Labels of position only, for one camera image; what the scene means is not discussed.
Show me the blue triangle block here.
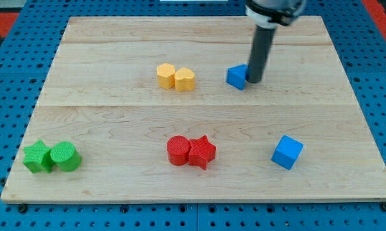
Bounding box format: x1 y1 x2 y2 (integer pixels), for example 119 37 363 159
226 64 248 90

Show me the yellow heart block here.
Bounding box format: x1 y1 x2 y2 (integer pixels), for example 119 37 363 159
174 67 196 92

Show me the red cylinder block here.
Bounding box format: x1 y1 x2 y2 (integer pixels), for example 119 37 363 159
166 135 190 166

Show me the red star block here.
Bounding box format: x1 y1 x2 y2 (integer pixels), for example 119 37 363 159
189 135 217 170

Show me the yellow pentagon block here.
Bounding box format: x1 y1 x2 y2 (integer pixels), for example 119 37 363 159
156 63 176 89

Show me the light wooden board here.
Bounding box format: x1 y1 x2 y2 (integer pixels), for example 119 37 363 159
1 16 386 204

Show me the blue cube block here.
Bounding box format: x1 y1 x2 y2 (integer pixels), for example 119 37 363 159
271 135 304 170

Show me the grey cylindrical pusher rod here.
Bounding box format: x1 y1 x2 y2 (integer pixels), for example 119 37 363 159
246 26 276 83

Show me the green cylinder block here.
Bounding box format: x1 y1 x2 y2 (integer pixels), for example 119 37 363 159
50 141 81 172

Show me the green star block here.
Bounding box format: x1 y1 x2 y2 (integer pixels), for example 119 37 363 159
23 140 55 173

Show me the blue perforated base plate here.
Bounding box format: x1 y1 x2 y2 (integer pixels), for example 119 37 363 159
0 0 386 230

